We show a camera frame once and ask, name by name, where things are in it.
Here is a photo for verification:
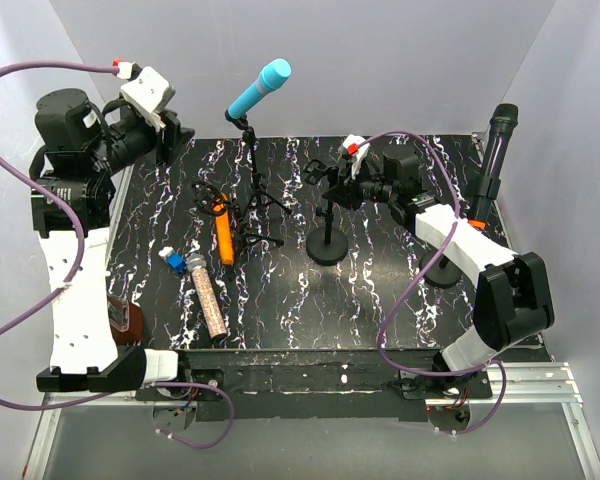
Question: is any black microphone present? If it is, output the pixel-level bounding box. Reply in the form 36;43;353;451
467;103;519;230

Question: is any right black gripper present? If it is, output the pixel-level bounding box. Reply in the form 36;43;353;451
324;159;397;212

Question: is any round base stand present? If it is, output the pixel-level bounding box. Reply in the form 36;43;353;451
304;159;349;266
424;255;462;289

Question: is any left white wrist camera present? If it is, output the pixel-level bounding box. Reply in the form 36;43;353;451
113;60;175;132

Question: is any cyan microphone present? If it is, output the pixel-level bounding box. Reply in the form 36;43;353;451
225;58;292;123

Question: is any small black tripod stand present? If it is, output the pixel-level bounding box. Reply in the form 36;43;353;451
191;180;284;267

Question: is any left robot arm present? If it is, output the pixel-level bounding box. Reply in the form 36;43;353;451
29;88;193;400

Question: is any aluminium rail frame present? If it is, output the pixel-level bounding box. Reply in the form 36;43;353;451
23;363;600;479

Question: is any glitter silver microphone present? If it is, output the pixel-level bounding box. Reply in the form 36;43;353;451
186;253;227;342

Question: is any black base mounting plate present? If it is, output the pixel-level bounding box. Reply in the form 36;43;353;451
135;347;494;423

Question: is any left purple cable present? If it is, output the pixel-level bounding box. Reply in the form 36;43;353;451
0;60;131;411

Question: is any brown box with clear lid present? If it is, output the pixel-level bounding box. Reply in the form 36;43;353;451
107;295;144;346

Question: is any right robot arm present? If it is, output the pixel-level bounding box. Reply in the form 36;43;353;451
305;135;555;398

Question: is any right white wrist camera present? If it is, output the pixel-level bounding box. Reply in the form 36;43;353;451
339;134;369;180

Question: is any tall black tripod stand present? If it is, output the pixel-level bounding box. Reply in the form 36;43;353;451
232;116;292;216

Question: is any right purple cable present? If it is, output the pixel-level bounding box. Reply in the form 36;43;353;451
349;130;466;374

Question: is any blue white toy block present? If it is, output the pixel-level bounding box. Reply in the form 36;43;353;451
159;246;187;274

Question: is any purple cable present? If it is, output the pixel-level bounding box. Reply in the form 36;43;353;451
0;60;131;411
349;130;466;374

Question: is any orange microphone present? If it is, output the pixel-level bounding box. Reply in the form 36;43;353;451
212;193;235;265

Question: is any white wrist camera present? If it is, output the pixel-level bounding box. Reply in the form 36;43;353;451
339;134;369;180
113;60;175;132

